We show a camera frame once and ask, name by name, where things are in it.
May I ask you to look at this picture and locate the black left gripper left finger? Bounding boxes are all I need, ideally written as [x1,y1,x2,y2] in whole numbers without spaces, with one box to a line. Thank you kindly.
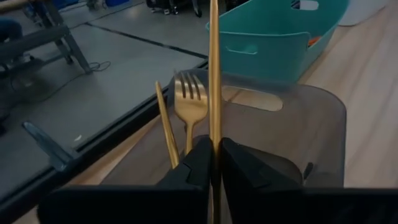
[37,135,214,224]

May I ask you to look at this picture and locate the silver fork orange handle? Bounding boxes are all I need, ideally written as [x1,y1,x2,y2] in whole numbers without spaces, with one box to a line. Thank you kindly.
[307,35,323,48]

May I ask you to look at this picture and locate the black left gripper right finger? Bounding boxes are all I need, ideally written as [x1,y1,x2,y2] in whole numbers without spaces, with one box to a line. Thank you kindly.
[221,137,398,224]

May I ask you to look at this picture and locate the grey table bracket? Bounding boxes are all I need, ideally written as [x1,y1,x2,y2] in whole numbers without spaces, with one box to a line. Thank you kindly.
[22,121,80,173]

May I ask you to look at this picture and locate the black floor cable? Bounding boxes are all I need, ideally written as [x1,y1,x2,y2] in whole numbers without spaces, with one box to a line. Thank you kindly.
[40,60,112,101]

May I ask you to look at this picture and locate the grey metal bench frame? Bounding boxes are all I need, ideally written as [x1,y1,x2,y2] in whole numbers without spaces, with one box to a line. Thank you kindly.
[0,0,94,75]

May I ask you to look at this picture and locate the black chair base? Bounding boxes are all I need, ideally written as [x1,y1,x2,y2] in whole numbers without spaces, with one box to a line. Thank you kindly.
[145,0,203,18]

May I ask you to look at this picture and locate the translucent grey plastic bin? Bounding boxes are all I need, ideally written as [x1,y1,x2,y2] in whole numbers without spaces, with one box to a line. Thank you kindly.
[101,68,348,189]

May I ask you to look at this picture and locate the teal plastic bin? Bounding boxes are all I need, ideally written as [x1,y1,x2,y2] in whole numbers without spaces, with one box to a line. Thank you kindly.
[205,0,351,85]

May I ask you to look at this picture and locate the black table edge rail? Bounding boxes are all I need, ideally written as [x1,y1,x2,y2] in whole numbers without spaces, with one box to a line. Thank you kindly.
[0,58,209,224]

